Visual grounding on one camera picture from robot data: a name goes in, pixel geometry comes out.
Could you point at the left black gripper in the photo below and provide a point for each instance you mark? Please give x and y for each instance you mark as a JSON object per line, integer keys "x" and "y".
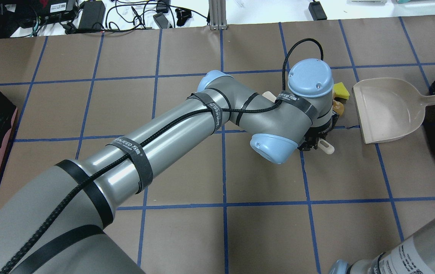
{"x": 317, "y": 134}

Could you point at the yellow sponge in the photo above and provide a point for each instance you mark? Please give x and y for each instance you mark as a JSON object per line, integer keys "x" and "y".
{"x": 340, "y": 91}

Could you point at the white plastic dustpan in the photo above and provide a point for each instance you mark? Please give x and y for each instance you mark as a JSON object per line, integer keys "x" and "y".
{"x": 389, "y": 108}

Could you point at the white hand brush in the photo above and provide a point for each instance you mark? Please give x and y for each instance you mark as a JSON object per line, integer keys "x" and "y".
{"x": 322, "y": 143}

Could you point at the orange bread bun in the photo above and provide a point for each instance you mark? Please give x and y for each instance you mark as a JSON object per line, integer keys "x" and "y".
{"x": 338, "y": 107}

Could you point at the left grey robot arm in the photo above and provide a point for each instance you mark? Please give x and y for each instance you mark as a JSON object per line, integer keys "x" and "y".
{"x": 55, "y": 223}

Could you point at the black power adapter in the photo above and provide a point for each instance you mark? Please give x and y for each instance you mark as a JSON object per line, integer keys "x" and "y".
{"x": 93, "y": 12}

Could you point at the aluminium frame post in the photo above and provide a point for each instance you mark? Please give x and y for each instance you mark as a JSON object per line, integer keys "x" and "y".
{"x": 217, "y": 15}

